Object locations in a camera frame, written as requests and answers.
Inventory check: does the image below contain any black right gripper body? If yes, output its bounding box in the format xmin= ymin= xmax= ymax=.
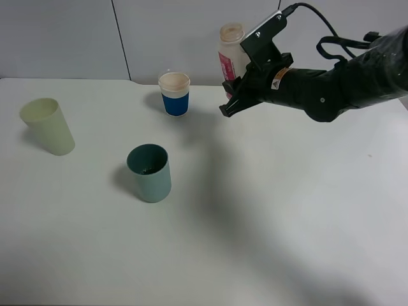
xmin=237 ymin=53 xmax=293 ymax=105

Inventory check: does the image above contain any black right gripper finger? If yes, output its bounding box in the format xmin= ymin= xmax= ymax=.
xmin=222 ymin=76 xmax=244 ymax=99
xmin=219 ymin=94 xmax=261 ymax=117

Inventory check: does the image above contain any clear bottle with pink label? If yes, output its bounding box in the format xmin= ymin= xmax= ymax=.
xmin=218 ymin=22 xmax=249 ymax=81

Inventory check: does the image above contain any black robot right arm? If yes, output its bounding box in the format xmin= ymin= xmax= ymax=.
xmin=219 ymin=27 xmax=407 ymax=122

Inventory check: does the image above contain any blue sleeved paper cup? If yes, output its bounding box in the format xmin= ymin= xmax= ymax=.
xmin=158 ymin=70 xmax=190 ymax=117

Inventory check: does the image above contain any teal green plastic cup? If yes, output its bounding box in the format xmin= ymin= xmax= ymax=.
xmin=126 ymin=143 xmax=171 ymax=203

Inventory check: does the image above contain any pale yellow plastic cup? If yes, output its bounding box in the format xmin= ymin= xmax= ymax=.
xmin=19 ymin=98 xmax=75 ymax=156

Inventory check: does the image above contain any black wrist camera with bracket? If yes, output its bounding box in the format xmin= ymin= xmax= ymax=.
xmin=240 ymin=10 xmax=287 ymax=71

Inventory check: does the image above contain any black camera cable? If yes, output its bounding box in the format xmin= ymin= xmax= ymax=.
xmin=282 ymin=2 xmax=380 ymax=61

